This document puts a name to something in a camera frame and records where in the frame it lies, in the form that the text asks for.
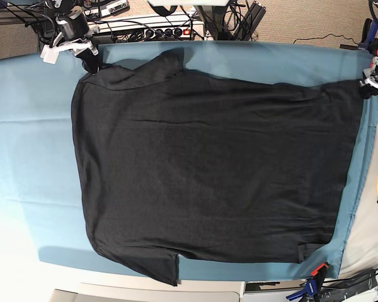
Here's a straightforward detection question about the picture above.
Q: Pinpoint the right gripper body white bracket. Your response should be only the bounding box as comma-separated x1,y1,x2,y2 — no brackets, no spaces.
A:
40,40,98,64

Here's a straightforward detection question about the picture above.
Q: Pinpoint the dark grey T-shirt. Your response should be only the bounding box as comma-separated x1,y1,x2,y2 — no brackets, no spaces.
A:
71,53,364,285

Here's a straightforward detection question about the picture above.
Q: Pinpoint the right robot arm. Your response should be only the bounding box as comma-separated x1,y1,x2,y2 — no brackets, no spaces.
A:
40,1,101,74

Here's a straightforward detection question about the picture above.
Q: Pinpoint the orange black clamp upper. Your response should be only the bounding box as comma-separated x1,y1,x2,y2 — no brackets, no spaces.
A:
367,38,378,76

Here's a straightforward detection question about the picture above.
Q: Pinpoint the white power strip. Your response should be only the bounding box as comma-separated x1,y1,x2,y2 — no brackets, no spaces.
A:
106,19,205,42

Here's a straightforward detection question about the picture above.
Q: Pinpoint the teal table cloth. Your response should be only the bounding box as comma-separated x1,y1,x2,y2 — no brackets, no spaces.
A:
0,42,378,281

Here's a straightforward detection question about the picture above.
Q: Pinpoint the blue orange clamp lower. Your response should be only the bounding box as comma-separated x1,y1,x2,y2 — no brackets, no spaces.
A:
286,262,329,302

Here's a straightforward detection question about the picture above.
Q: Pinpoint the white tray bottom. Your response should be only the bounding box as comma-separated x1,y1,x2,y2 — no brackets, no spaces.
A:
49,283,243,301

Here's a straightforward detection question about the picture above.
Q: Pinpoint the blue handled clamp top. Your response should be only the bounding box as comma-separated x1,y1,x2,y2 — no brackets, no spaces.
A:
358,18,378,53

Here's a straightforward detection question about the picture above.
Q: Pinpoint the black bag with cables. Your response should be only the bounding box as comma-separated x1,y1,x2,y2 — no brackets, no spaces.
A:
318,268,378,301

